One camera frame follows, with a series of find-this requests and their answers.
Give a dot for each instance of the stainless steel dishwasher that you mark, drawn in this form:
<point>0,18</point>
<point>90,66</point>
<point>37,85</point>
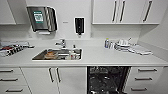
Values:
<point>106,80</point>

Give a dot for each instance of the small chrome sink button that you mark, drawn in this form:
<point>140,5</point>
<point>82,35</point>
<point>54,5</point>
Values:
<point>74,46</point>

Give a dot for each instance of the white mug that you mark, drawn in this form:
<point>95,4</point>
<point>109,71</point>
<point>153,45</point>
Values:
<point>72,54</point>

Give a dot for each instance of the black soap dispenser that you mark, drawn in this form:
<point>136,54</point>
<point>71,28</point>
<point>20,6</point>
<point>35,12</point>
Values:
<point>79,26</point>

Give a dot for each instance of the chrome sink faucet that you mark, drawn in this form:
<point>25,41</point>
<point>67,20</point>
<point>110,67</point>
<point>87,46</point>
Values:
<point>61,43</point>

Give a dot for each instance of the blue dish soap bottle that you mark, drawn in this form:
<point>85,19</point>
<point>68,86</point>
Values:
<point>107,43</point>

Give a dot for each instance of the small white bottle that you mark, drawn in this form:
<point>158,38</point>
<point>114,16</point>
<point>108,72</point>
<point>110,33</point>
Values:
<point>112,45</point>

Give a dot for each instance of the orange sponge container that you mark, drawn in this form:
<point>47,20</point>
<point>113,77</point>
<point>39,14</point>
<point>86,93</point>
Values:
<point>50,54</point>

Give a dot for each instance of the white plate stack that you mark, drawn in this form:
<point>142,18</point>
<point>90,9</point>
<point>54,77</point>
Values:
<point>121,47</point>

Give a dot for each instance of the stainless steel sink basin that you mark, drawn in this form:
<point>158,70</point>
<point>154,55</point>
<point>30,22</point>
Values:
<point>38,56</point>

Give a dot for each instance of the grey paper towel dispenser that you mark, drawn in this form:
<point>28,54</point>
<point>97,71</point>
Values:
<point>40,18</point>

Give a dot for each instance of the white base cabinet with doors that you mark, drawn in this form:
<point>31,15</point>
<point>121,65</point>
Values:
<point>40,81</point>

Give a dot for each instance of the white wall outlet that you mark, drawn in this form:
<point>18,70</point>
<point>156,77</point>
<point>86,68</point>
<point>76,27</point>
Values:
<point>90,34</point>

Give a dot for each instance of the white wall cabinet three doors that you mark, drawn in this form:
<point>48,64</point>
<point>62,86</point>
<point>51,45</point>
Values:
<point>126,11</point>

